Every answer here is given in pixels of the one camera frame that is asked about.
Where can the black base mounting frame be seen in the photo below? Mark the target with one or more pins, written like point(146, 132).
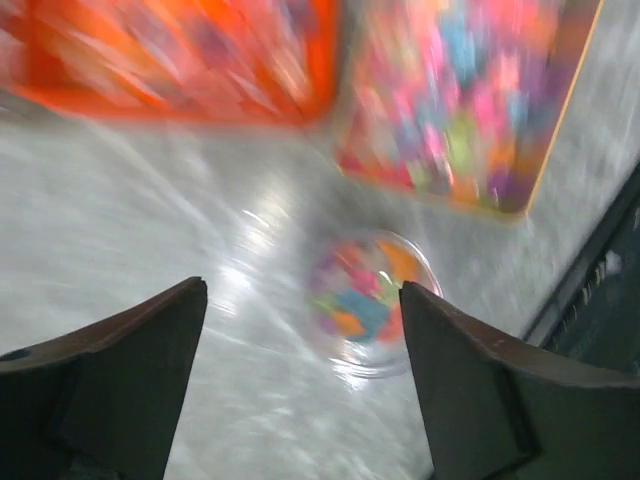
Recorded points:
point(592, 315)

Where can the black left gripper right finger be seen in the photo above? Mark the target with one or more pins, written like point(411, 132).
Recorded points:
point(495, 407)

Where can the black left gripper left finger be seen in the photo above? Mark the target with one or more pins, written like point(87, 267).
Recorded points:
point(110, 393)

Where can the orange tin lollipop candies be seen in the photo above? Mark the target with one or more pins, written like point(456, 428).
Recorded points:
point(220, 62)

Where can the clear plastic jar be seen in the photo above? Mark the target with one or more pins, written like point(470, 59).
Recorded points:
point(354, 301)

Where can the gold tin colourful jelly candies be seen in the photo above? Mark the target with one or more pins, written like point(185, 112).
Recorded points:
point(461, 100)

